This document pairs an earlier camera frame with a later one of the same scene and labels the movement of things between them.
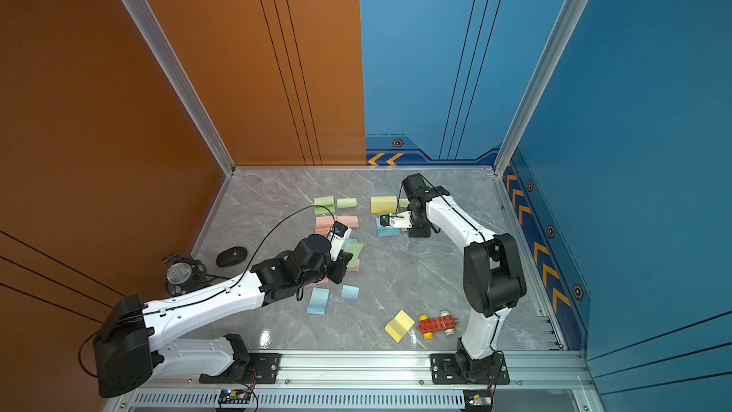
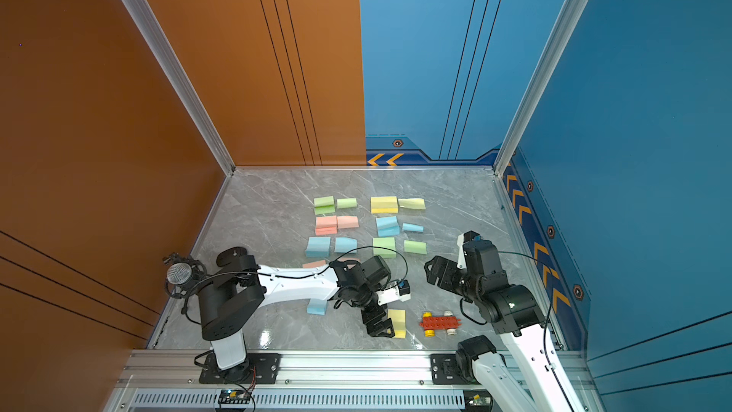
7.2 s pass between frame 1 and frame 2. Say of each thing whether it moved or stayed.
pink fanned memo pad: stayed
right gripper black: moved
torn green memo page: stayed
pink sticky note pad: stayed
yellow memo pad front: moved
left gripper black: moved
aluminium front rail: stayed
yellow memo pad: stayed
